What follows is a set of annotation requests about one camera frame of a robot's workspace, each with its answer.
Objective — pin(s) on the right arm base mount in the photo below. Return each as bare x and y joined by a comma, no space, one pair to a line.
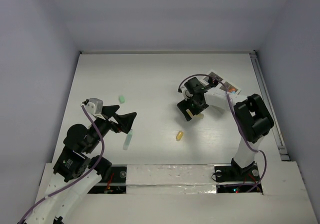
233,179

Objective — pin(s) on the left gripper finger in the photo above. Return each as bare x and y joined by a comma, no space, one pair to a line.
125,121
110,111

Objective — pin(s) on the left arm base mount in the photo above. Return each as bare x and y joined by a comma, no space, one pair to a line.
115,184

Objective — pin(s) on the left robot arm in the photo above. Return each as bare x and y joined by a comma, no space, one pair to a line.
81,164

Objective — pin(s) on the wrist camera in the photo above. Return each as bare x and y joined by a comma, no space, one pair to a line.
93,106
186,94

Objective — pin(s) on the green marker cap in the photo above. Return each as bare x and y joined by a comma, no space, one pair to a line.
121,99

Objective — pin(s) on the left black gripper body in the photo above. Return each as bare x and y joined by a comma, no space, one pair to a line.
113,121

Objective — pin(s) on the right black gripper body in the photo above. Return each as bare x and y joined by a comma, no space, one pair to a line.
190,102

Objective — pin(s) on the white two-slot pen holder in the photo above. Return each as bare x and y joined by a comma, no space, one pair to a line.
223,84

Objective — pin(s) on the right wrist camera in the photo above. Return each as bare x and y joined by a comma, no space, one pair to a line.
186,94

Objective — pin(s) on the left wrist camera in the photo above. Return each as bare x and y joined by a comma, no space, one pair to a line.
93,106

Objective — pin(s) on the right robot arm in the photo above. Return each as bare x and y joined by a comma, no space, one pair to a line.
250,113

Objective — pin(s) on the green pastel marker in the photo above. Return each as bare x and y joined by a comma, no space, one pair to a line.
128,140

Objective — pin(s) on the yellow marker cap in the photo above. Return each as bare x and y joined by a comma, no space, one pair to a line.
179,135

